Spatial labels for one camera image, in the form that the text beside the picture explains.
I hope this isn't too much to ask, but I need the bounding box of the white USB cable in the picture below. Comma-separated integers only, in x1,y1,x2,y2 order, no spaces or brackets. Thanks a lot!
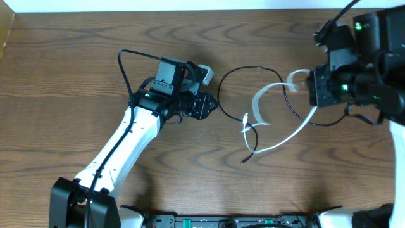
240,68,318,155

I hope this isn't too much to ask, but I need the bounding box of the black USB cable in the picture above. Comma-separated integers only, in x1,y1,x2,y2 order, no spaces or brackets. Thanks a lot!
216,66,349,165

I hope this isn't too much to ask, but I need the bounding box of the camera black cable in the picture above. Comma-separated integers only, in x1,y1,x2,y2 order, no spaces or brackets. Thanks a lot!
84,49,164,228
325,0,361,29

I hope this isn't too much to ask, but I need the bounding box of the right camera black cable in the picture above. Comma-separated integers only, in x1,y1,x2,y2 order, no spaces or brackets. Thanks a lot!
325,0,361,29

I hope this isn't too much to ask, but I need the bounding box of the left camera black cable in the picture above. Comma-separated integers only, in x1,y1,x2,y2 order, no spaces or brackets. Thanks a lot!
84,49,164,228

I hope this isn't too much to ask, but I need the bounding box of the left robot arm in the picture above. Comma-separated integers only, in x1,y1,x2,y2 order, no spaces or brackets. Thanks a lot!
49,57,218,227

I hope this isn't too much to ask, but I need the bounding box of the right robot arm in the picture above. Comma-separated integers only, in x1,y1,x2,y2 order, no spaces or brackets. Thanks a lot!
306,1,404,227

